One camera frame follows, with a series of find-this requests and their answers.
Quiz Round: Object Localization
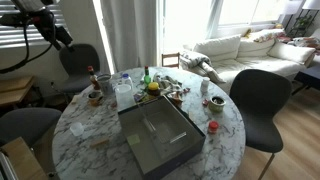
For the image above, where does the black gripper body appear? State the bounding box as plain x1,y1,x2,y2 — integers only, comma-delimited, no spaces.
32,10,74,51

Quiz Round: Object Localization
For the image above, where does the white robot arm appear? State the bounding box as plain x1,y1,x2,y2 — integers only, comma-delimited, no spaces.
0,0,73,51

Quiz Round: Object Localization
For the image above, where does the metal cup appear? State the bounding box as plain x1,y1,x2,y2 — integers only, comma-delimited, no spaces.
97,74,112,95

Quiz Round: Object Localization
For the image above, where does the translucent plastic measuring cup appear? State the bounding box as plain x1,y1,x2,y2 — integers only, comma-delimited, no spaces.
70,122,84,136

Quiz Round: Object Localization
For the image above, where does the flat wooden block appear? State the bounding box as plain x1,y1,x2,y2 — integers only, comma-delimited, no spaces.
90,138,109,148

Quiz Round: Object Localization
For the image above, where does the dark chair far left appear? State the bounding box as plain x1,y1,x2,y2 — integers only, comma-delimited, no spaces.
51,44,100,96

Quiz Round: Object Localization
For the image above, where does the dark chair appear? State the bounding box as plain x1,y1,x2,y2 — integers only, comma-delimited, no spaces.
51,44,100,96
229,69,292,180

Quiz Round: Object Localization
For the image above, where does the hot sauce bottle red cap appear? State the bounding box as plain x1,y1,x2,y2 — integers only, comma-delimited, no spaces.
87,66,101,90

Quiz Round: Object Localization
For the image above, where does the wooden side table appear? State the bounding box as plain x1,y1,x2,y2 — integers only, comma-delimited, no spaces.
0,76,35,106

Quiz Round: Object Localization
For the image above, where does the grey chair near left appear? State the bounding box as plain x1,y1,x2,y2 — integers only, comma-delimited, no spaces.
0,107,62,147

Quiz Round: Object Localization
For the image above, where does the clear bottle blue cap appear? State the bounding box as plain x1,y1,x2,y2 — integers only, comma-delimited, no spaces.
122,73,133,91

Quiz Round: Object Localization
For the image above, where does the large translucent plastic container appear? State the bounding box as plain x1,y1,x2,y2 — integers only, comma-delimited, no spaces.
115,84,135,111

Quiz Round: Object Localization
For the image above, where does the green glass bottle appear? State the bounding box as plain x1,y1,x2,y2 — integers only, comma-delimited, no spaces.
144,66,151,85

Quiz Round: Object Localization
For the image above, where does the jar with yellow lid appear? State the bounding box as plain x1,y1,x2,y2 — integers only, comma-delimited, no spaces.
147,82,161,96

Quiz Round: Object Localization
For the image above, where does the small wooden chair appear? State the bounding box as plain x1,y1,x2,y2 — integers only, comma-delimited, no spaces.
161,52,180,68

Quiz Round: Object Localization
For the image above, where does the crumpled cloth on table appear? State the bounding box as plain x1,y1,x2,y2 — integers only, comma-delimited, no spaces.
153,74,190,101

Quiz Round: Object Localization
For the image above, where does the folded blanket on sofa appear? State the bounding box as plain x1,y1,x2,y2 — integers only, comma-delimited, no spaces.
179,50,225,83

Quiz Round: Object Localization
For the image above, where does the dark open cardboard box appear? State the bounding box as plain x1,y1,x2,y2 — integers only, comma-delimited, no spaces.
118,96,206,180

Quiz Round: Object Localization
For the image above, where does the white pill bottle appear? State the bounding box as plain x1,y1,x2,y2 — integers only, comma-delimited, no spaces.
200,77,210,93

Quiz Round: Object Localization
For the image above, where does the white sofa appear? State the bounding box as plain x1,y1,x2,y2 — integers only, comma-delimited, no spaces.
187,34,316,93

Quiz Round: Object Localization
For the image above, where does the green ceramic bowl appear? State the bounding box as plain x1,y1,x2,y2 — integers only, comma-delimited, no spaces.
208,96,226,112

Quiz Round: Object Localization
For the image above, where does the small red lid jar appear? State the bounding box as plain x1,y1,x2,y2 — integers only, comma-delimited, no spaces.
208,121,219,134

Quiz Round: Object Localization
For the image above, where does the dark chair right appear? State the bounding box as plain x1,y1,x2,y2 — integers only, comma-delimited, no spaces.
229,69,292,180

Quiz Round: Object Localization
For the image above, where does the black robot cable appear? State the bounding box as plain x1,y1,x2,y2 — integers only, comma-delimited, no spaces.
0,9,58,75

